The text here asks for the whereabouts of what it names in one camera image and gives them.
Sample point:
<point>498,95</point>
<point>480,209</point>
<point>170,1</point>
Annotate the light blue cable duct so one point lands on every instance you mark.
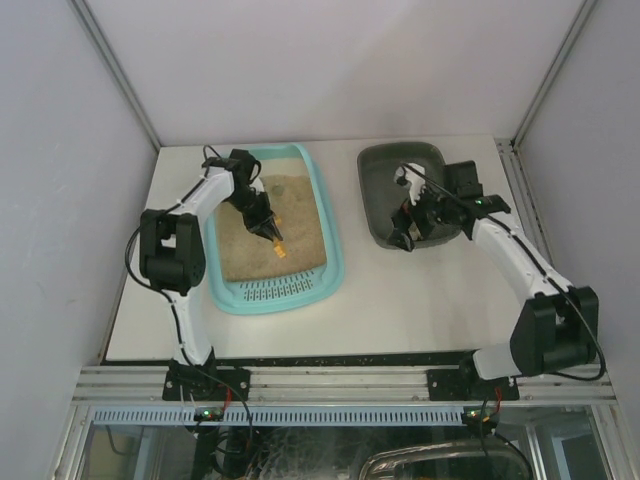
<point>274,416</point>

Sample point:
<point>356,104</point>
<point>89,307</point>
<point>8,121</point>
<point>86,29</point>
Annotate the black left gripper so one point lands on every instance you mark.
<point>263,223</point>

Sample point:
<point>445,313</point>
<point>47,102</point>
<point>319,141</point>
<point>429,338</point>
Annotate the beige cat litter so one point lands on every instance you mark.
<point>244,256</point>

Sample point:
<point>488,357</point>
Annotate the dark grey plastic tub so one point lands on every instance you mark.
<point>381,195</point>

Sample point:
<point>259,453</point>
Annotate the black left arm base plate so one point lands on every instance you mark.
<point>205,383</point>

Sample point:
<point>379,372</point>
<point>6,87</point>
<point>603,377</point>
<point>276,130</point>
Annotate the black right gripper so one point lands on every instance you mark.
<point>407,223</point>

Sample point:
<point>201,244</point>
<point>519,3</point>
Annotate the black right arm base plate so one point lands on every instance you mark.
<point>463,383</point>

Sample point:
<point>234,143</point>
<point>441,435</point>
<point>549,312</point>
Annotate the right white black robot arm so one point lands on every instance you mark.
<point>557,325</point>

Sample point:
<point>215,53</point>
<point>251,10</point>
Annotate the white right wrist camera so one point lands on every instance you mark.
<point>412,177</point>

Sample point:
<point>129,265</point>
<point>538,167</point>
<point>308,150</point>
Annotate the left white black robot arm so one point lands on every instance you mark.
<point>171,255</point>

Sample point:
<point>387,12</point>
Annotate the orange litter scoop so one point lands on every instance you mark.
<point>278,245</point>

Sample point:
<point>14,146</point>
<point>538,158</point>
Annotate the light blue litter box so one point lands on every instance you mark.
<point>283,292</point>

